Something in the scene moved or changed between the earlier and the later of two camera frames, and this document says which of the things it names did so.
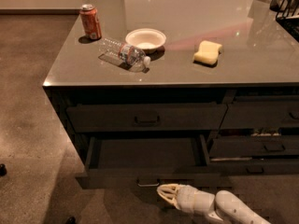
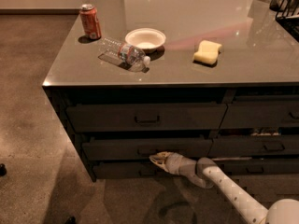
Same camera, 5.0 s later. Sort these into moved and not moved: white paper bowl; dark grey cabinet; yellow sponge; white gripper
Moved: white gripper
Not moved: white paper bowl; dark grey cabinet; yellow sponge
